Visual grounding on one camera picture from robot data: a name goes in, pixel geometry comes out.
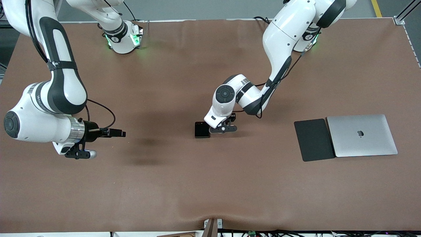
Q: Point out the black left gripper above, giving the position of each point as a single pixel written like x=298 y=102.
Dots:
x=233 y=119

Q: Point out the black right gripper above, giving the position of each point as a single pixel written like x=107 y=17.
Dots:
x=90 y=129

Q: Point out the black square phone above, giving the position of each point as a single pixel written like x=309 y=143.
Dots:
x=201 y=130

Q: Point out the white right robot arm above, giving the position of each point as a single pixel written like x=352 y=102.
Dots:
x=62 y=89

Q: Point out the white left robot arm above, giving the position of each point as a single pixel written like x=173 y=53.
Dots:
x=283 y=36

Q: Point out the black mouse pad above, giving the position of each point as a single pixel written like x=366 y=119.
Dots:
x=314 y=140

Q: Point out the brown table cover mat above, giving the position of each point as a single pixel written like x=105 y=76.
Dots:
x=210 y=184

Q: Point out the small green connector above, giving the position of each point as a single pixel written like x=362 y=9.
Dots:
x=252 y=233

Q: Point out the silver closed laptop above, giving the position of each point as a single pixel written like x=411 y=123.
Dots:
x=361 y=135

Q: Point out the brown post with white bracket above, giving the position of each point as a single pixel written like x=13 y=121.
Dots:
x=212 y=227

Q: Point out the aluminium frame profile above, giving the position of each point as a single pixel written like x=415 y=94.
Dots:
x=408 y=11

